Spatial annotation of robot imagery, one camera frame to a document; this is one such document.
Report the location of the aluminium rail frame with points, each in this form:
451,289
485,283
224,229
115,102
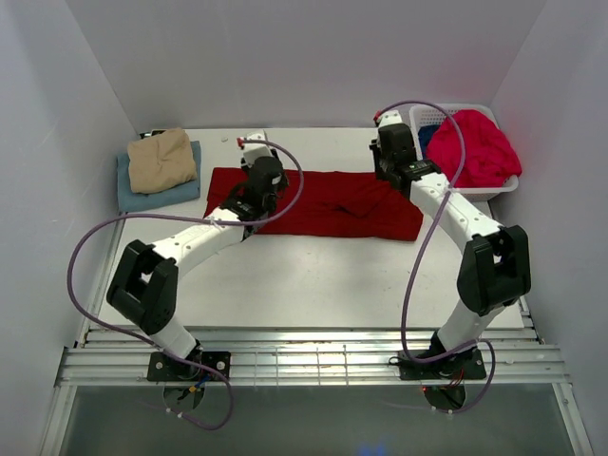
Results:
323,391

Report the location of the folded light blue t shirt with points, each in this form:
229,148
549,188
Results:
129,201

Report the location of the dark blue t shirt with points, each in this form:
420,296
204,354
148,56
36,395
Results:
425,134

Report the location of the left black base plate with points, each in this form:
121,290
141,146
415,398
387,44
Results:
162,368

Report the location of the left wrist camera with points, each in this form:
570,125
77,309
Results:
253,146

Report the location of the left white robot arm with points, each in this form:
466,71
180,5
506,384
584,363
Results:
144,287

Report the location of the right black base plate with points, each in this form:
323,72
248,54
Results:
466,365

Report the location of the folded beige t shirt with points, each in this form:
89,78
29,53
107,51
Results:
161,162

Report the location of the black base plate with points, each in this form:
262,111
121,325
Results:
466,365
162,368

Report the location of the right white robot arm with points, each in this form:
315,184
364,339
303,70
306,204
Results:
495,268

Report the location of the white plastic basket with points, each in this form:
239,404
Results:
421,114

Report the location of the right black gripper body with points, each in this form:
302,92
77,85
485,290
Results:
380,162

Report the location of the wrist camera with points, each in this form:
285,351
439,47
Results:
253,146
387,118

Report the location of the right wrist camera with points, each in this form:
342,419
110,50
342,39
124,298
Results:
387,118

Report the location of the pink crumpled t shirt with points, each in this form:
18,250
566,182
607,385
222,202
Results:
490,160

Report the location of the dark red t shirt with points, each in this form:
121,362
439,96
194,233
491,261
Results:
330,204

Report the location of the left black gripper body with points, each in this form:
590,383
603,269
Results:
271,204

